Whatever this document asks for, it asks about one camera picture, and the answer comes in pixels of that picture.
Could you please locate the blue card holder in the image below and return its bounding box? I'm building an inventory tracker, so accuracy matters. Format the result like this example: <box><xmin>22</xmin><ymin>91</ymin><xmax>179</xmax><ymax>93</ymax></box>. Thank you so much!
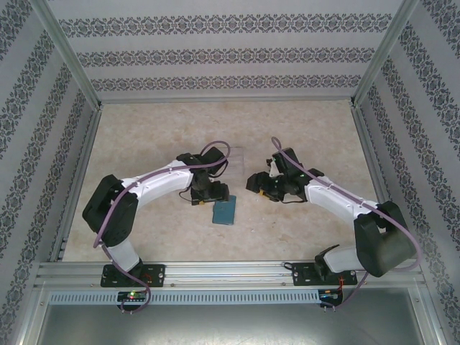
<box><xmin>211</xmin><ymin>195</ymin><xmax>238</xmax><ymax>226</ymax></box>

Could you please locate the circuit board with green light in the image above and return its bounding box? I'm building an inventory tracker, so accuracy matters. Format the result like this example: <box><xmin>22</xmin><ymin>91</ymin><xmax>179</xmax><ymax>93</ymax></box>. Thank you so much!
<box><xmin>117</xmin><ymin>290</ymin><xmax>149</xmax><ymax>303</ymax></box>

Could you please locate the grey metal sheet panel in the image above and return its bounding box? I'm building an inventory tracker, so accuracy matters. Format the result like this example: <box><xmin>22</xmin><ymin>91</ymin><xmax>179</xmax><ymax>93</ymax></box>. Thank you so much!
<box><xmin>35</xmin><ymin>303</ymin><xmax>427</xmax><ymax>345</ymax></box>

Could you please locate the thin black left gripper wire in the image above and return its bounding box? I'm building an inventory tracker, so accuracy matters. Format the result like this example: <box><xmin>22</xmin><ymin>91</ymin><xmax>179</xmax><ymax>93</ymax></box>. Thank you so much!
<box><xmin>178</xmin><ymin>185</ymin><xmax>197</xmax><ymax>206</ymax></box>

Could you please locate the thin black gripper wire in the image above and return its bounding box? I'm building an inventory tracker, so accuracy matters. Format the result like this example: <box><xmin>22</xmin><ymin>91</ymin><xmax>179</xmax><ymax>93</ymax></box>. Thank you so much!
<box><xmin>278</xmin><ymin>192</ymin><xmax>308</xmax><ymax>206</ymax></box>
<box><xmin>178</xmin><ymin>185</ymin><xmax>197</xmax><ymax>206</ymax></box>

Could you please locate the thin black right gripper wire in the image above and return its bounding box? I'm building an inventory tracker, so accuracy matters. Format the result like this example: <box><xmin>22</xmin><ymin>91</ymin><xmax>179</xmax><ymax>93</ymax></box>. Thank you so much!
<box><xmin>278</xmin><ymin>192</ymin><xmax>308</xmax><ymax>206</ymax></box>

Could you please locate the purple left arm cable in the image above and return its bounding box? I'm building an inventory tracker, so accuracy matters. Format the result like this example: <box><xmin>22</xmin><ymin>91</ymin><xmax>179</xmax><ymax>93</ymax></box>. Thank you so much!
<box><xmin>93</xmin><ymin>141</ymin><xmax>231</xmax><ymax>312</ymax></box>

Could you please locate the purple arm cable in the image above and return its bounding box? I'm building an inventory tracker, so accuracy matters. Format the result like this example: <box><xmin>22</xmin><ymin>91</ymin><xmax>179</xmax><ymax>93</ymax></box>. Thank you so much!
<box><xmin>93</xmin><ymin>141</ymin><xmax>231</xmax><ymax>312</ymax></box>
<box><xmin>271</xmin><ymin>136</ymin><xmax>423</xmax><ymax>312</ymax></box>

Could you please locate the aluminium mounting rail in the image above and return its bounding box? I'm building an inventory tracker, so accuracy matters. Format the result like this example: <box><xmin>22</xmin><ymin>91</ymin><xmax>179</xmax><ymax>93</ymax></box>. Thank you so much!
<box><xmin>34</xmin><ymin>261</ymin><xmax>427</xmax><ymax>288</ymax></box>

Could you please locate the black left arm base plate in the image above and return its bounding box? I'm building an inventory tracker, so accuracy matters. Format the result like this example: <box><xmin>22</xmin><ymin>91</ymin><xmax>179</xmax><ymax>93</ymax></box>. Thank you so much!
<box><xmin>101</xmin><ymin>264</ymin><xmax>167</xmax><ymax>289</ymax></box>

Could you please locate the aluminium back rail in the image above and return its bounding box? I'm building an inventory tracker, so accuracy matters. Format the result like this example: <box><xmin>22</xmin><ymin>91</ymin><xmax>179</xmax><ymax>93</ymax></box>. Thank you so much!
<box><xmin>96</xmin><ymin>95</ymin><xmax>357</xmax><ymax>106</ymax></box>

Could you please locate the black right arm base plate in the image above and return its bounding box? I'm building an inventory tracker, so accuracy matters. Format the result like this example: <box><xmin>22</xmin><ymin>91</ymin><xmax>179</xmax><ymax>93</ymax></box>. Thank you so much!
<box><xmin>293</xmin><ymin>262</ymin><xmax>361</xmax><ymax>288</ymax></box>

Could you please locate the aluminium side rail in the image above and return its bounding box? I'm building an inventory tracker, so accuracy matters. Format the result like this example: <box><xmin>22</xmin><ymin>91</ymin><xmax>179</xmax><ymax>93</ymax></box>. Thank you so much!
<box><xmin>48</xmin><ymin>103</ymin><xmax>104</xmax><ymax>263</ymax></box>
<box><xmin>351</xmin><ymin>103</ymin><xmax>409</xmax><ymax>259</ymax></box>

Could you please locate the slotted grey cable duct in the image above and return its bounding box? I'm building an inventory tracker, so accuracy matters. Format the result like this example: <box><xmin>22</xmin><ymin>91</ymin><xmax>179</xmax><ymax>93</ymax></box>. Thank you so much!
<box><xmin>48</xmin><ymin>289</ymin><xmax>344</xmax><ymax>305</ymax></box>

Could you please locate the circuit board with wires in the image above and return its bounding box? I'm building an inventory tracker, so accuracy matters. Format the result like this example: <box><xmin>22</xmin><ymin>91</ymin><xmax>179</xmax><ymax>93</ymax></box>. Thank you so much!
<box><xmin>318</xmin><ymin>288</ymin><xmax>343</xmax><ymax>301</ymax></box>

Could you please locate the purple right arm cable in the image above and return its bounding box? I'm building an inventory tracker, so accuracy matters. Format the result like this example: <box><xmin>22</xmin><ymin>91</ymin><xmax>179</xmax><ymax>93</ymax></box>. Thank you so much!
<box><xmin>271</xmin><ymin>136</ymin><xmax>423</xmax><ymax>312</ymax></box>

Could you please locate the aluminium frame post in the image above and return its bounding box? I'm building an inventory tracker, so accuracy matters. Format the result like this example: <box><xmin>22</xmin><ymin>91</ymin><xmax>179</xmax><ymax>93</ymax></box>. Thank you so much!
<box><xmin>350</xmin><ymin>0</ymin><xmax>421</xmax><ymax>107</ymax></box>
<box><xmin>34</xmin><ymin>0</ymin><xmax>104</xmax><ymax>109</ymax></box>

